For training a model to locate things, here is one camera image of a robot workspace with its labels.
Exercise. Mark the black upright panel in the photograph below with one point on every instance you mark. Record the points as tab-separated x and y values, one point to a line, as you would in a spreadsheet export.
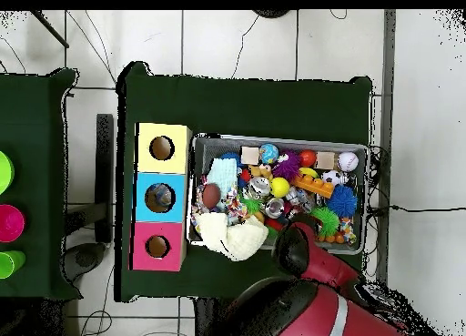
104	168

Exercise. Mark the dark green side table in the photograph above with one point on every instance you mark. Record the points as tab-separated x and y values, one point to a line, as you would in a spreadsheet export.
32	114

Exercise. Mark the wooden box with three holes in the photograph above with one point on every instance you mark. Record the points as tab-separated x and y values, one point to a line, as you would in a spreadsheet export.
145	164

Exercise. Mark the smooth yellow ball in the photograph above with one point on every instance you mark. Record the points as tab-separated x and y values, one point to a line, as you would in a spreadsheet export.
280	187

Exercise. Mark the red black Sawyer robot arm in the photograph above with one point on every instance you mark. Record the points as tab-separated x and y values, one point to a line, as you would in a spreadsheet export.
320	263

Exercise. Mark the blue white patterned ball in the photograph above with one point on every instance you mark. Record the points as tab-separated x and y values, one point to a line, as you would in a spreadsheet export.
268	154

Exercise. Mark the pink plastic cup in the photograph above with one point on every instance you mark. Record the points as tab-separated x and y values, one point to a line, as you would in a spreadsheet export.
11	223

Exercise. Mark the red orange ball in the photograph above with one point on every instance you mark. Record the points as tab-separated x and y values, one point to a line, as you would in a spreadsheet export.
307	158

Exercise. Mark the white baseball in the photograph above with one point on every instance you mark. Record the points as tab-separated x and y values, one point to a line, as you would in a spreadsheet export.
347	162

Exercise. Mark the shallow silver mesh bin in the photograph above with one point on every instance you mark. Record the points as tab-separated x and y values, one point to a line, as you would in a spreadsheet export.
218	143

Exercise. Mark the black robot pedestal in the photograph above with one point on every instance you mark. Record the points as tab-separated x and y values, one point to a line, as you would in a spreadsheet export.
204	314

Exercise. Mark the dark green table cloth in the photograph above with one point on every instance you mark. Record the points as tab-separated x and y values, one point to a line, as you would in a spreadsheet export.
255	106

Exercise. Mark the black slanted rod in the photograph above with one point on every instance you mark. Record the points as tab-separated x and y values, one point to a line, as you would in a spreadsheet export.
51	30

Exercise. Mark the cream knitted cloth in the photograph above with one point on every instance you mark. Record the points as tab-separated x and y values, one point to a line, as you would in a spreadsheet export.
233	237

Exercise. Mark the green spiky ball with eyes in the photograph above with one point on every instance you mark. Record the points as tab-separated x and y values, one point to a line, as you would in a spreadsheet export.
327	219

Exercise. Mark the blue spiky rubber ball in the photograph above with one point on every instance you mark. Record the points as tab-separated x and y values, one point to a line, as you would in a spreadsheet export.
342	201

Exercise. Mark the brown toy football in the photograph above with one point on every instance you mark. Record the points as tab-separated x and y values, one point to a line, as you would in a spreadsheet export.
211	196

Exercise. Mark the purple spiky ball with eyes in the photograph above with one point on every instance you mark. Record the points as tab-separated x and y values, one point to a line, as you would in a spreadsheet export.
287	168

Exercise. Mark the lime green plastic cup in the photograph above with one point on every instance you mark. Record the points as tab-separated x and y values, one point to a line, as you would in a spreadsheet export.
5	172
11	265

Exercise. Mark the orange toy building brick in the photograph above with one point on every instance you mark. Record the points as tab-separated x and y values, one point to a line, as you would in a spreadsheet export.
313	185

